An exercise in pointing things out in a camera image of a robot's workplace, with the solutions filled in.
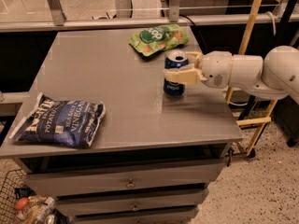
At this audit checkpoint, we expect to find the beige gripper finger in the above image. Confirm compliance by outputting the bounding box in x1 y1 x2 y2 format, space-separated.
187 51 204 67
164 67 207 85

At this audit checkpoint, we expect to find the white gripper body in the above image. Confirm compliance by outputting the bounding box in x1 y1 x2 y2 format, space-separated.
200 51 233 89

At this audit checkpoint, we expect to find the blue pepsi can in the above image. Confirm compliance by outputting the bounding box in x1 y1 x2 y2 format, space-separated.
164 49 189 96

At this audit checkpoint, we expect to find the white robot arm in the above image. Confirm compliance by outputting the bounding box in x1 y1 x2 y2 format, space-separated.
164 46 299 104

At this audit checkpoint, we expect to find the green snack bag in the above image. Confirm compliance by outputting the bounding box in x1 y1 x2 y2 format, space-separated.
129 24 189 57

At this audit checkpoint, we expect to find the grey drawer cabinet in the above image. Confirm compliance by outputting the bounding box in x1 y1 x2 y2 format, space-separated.
1 29 241 224

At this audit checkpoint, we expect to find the blue potato chips bag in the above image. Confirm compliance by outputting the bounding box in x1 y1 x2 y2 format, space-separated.
9 92 106 148

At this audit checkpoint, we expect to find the white bottle in basket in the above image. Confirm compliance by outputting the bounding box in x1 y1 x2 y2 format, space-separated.
29 197 55 224

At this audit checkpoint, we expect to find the orange round item in basket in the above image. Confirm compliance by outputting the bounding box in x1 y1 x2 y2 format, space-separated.
15 197 29 211

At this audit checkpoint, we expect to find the black cable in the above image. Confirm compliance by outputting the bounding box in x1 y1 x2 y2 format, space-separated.
179 14 209 54

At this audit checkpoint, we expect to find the metal railing frame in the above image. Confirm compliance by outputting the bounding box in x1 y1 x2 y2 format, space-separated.
0 0 289 32

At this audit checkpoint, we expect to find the black wire basket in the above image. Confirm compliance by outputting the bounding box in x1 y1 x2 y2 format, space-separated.
0 169 32 224

